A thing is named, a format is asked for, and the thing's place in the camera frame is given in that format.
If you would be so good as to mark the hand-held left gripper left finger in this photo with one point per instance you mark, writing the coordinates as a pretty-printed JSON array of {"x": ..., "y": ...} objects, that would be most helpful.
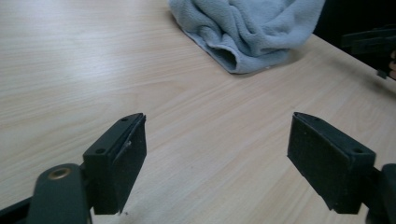
[{"x": 116, "y": 168}]

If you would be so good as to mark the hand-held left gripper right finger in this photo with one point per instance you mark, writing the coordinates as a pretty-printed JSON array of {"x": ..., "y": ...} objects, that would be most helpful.
[{"x": 330, "y": 161}]

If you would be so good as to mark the light blue towel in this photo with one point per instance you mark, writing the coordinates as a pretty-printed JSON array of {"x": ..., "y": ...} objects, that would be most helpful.
[{"x": 249, "y": 31}]

